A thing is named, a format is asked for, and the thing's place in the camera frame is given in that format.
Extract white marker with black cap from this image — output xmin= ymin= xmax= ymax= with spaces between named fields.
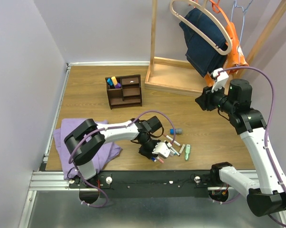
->
xmin=170 ymin=147 xmax=180 ymax=156

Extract orange cloth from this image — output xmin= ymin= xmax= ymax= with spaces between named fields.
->
xmin=204 ymin=22 xmax=248 ymax=86

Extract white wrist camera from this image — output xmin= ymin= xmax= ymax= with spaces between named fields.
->
xmin=152 ymin=142 xmax=171 ymax=159
xmin=211 ymin=68 xmax=229 ymax=93

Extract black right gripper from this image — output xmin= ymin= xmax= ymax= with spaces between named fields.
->
xmin=194 ymin=81 xmax=236 ymax=114

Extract white marker with brown cap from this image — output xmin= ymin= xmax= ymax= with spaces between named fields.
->
xmin=163 ymin=134 xmax=181 ymax=147

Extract blue and grey cylinder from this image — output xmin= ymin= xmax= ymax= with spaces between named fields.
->
xmin=169 ymin=128 xmax=183 ymax=135

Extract purple cloth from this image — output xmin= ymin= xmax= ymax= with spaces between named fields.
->
xmin=54 ymin=118 xmax=122 ymax=180

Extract green stapler remover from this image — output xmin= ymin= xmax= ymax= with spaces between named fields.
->
xmin=185 ymin=144 xmax=191 ymax=161

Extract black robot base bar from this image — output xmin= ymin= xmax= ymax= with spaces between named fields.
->
xmin=69 ymin=170 xmax=244 ymax=199

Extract wooden clothes rack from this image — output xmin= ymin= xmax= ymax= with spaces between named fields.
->
xmin=145 ymin=0 xmax=286 ymax=96

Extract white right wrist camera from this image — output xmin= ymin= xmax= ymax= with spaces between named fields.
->
xmin=211 ymin=68 xmax=229 ymax=93

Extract dark brown wooden desk organizer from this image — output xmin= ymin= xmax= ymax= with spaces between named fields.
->
xmin=105 ymin=75 xmax=142 ymax=109

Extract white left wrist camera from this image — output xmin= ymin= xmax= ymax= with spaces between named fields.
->
xmin=152 ymin=142 xmax=171 ymax=159

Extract blue wire hanger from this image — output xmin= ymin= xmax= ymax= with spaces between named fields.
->
xmin=230 ymin=0 xmax=254 ymax=50

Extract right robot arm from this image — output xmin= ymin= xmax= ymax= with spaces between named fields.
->
xmin=195 ymin=79 xmax=286 ymax=217

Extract dark blue jeans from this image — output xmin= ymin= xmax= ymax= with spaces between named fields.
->
xmin=179 ymin=8 xmax=227 ymax=77

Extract wooden clothes hanger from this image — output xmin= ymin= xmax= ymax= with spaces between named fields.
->
xmin=169 ymin=0 xmax=233 ymax=56

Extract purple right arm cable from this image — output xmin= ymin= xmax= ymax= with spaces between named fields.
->
xmin=212 ymin=66 xmax=286 ymax=227

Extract orange plastic hanger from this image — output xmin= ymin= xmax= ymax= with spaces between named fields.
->
xmin=194 ymin=0 xmax=232 ymax=48

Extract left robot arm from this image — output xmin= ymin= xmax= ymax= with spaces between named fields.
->
xmin=64 ymin=116 xmax=163 ymax=188

